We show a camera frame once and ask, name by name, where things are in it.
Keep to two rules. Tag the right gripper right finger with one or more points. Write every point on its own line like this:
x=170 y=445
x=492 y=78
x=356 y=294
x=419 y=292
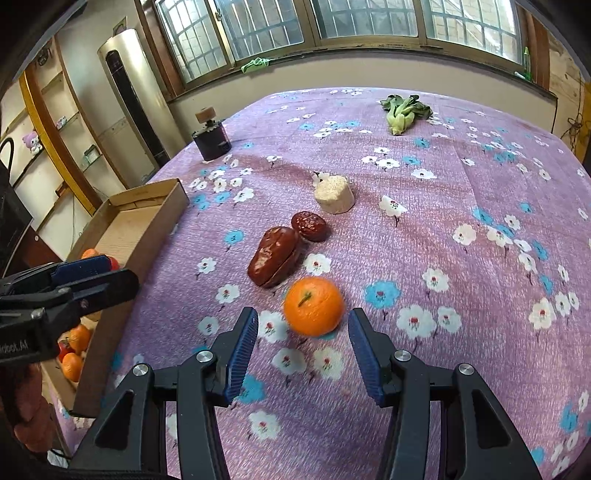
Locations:
x=478 y=438

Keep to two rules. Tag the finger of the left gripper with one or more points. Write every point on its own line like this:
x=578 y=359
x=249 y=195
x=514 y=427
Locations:
x=50 y=276
x=67 y=304

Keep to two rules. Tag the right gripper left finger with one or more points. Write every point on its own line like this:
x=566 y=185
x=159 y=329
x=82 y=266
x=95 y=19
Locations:
x=127 y=439

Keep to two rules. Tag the large textured orange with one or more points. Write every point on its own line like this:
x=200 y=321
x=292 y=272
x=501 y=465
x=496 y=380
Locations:
x=79 y=338

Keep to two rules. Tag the small smooth orange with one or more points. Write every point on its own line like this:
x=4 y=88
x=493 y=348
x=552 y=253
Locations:
x=71 y=366

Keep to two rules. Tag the red cherry tomato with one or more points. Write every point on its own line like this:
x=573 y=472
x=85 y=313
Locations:
x=114 y=265

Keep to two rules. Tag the person's left hand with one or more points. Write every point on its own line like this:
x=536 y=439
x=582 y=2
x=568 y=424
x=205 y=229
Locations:
x=35 y=429

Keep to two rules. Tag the tiny orange near greens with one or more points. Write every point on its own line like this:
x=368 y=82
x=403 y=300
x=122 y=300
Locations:
x=89 y=253

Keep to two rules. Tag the black television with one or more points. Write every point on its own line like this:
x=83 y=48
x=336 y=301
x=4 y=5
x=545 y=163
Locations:
x=15 y=218

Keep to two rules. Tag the shallow cardboard box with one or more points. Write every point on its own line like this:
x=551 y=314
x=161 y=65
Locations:
x=130 y=227

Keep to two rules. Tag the pink plush toy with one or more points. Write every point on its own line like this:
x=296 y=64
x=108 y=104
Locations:
x=33 y=142

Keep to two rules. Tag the tall standing air conditioner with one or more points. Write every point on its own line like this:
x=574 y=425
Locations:
x=150 y=136

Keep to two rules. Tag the black grinder jar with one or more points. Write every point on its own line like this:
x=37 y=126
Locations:
x=211 y=139

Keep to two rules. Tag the purple floral tablecloth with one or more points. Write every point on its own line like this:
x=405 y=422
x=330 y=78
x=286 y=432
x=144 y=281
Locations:
x=469 y=241

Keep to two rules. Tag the large red date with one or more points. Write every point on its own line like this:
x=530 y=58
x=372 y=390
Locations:
x=275 y=257

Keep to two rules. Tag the small round red date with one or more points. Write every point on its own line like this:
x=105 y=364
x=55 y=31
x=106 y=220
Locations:
x=310 y=226

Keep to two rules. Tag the beige cylinder cake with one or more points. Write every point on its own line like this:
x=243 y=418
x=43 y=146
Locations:
x=335 y=195

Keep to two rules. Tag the green cloth on sill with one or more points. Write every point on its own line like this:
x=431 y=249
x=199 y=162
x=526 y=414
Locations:
x=255 y=64

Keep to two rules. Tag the green bok choy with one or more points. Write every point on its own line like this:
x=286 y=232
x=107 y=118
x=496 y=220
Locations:
x=402 y=112

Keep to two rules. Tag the green bottle on sill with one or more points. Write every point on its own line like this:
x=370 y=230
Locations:
x=527 y=64

